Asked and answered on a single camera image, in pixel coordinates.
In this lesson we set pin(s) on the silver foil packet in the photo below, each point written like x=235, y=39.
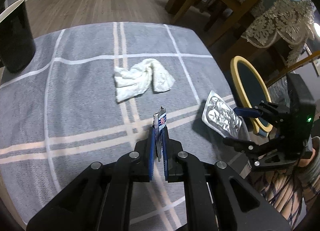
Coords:
x=220, y=117

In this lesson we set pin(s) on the blue white small wrapper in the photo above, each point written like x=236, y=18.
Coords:
x=159, y=122

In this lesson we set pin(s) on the lace tablecloth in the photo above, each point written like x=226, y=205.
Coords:
x=265, y=22

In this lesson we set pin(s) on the black mug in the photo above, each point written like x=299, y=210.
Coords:
x=17, y=43

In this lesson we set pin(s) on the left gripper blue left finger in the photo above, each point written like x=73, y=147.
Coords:
x=151, y=152

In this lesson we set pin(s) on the grey plaid table cloth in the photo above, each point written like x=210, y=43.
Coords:
x=60, y=113

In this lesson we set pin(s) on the person's right hand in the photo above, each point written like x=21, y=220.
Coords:
x=305, y=162

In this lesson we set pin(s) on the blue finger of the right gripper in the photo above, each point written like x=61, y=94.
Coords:
x=247, y=112

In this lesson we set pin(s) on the crumpled white tissue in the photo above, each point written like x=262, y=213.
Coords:
x=135, y=81

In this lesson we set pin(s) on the blue yellow-rimmed trash bin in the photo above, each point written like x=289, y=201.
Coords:
x=250, y=91

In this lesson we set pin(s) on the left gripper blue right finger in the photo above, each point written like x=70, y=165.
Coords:
x=164, y=138

